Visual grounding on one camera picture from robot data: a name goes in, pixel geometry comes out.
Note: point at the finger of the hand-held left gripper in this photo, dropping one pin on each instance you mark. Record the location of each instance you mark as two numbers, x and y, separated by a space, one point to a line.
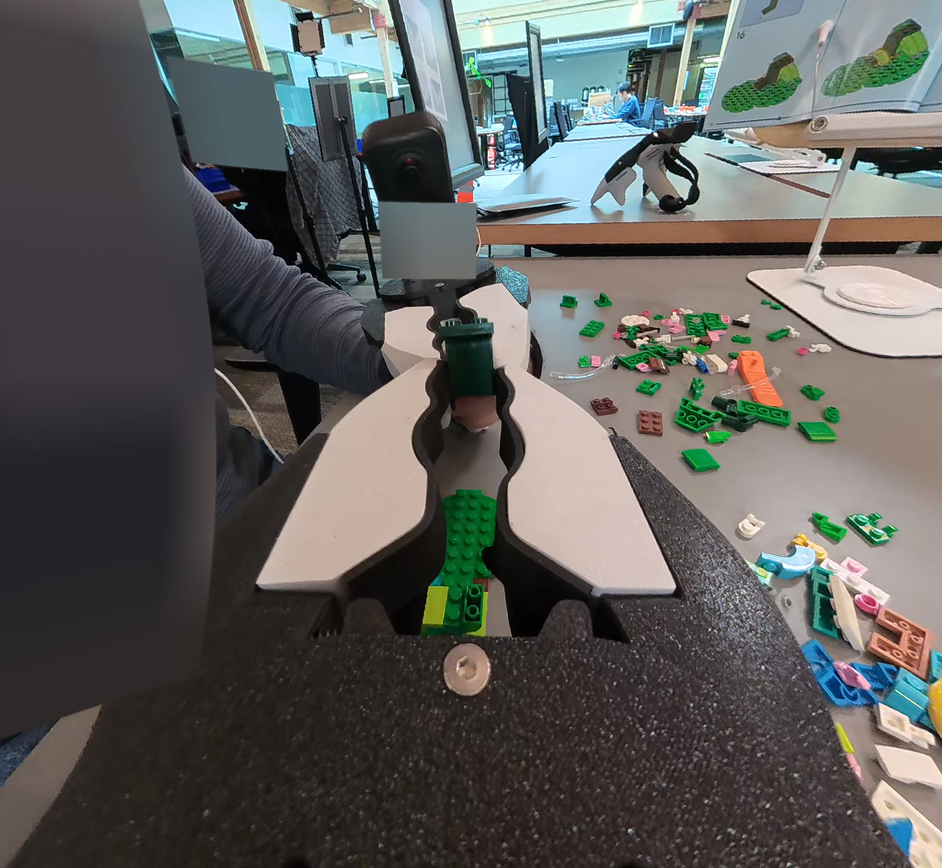
508 323
412 342

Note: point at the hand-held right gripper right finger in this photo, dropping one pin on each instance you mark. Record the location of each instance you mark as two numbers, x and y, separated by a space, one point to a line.
581 515

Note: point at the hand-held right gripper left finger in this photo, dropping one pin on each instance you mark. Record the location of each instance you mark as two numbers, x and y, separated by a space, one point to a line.
353 507

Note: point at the dark green lego bracket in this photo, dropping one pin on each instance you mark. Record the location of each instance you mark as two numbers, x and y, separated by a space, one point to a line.
469 356

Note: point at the green lego build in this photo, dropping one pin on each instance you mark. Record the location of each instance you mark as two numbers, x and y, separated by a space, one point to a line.
463 551

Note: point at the lego instruction booklet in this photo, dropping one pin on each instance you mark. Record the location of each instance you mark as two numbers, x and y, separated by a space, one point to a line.
831 58

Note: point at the white page holder peg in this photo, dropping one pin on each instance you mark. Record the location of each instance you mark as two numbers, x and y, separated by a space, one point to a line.
824 36

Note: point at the person's left forearm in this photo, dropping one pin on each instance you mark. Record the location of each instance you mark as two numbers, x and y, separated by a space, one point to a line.
279 294

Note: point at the clear curved lego piece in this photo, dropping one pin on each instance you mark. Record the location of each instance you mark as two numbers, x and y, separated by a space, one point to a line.
750 382
570 373

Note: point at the green two-by-four lego brick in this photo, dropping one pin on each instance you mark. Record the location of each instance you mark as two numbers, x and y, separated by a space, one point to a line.
592 328

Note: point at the dark brown small lego brick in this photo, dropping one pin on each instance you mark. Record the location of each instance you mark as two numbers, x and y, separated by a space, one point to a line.
603 406

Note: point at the green curved lego slope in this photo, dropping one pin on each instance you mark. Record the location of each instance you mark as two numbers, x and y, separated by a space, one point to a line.
817 431
700 459

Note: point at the white lego clip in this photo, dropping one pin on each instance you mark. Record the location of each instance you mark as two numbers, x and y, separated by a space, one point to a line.
750 526

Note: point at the green lego plant stem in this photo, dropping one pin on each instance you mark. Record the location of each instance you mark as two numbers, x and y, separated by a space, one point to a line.
696 388

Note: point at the pile of green brown lego pieces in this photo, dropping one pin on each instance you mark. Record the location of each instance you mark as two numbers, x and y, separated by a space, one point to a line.
684 345

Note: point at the green lego clip plate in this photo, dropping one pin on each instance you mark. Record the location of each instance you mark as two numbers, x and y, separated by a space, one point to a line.
872 526
828 526

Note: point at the green white lego stem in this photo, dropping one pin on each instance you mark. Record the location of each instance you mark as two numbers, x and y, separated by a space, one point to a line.
778 332

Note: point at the pink white lego flower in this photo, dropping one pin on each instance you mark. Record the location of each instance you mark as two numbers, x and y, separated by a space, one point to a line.
813 349

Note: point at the pile of colourful lego pieces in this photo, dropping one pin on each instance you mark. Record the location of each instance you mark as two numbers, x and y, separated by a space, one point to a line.
868 632

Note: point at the person's left hand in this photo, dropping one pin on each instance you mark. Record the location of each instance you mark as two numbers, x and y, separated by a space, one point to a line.
475 415

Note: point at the orange traffic cone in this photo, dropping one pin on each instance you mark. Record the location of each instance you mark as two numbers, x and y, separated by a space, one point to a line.
465 192

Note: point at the checked cloth cover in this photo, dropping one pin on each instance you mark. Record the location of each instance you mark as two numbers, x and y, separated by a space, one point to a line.
316 183

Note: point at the flat grey folder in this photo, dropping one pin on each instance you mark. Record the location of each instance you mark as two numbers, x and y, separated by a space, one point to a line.
526 204

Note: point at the black framed display board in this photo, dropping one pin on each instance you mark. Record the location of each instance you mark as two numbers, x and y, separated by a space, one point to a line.
427 36
536 80

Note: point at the studio light on tripod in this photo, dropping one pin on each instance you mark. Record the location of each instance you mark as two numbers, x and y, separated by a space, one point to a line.
307 36

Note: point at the spare hand-held gripper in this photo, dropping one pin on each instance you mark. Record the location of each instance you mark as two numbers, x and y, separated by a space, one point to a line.
647 176

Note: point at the orange brick separator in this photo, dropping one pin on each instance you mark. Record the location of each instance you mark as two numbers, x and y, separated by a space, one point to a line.
759 378

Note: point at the wooden office desk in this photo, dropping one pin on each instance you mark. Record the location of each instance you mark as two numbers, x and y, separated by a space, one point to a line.
736 213

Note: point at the printed paper sheets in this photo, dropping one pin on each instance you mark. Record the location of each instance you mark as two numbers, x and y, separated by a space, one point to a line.
765 161

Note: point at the green lego bracket piece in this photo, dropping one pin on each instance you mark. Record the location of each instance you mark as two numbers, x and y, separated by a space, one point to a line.
649 387

